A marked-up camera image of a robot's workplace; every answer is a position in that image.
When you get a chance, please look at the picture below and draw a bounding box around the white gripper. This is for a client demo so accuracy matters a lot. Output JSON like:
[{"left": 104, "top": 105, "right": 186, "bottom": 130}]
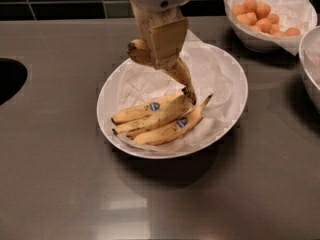
[{"left": 130, "top": 0, "right": 190, "bottom": 69}]

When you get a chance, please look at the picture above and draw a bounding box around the spotted banana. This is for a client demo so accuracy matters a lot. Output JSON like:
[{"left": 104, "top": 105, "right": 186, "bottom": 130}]
[{"left": 127, "top": 39, "right": 197, "bottom": 105}]

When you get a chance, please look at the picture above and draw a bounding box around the hidden banana with sticker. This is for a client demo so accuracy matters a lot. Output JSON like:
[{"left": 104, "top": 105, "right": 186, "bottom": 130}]
[{"left": 111, "top": 92, "right": 183, "bottom": 125}]

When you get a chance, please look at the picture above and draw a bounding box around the middle yellow banana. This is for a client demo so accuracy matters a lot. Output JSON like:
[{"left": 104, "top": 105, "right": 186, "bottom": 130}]
[{"left": 112, "top": 94, "right": 192, "bottom": 135}]

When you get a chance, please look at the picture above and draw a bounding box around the right banana with sticker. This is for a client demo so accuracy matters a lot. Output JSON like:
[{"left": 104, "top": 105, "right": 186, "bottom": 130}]
[{"left": 134, "top": 94, "right": 212, "bottom": 146}]

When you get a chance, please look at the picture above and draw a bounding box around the large white bowl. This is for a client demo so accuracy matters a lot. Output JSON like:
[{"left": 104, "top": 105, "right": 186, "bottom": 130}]
[{"left": 97, "top": 42, "right": 248, "bottom": 159}]

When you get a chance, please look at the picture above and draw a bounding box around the white bowl at right edge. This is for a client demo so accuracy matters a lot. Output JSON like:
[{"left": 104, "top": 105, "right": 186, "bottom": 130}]
[{"left": 299, "top": 26, "right": 320, "bottom": 113}]

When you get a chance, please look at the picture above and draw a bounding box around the white paper liner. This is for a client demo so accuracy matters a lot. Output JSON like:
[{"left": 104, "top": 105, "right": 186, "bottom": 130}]
[{"left": 118, "top": 33, "right": 248, "bottom": 153}]

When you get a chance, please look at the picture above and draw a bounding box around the pile of small oranges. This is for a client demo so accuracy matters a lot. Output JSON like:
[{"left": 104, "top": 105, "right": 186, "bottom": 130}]
[{"left": 232, "top": 0, "right": 301, "bottom": 37}]

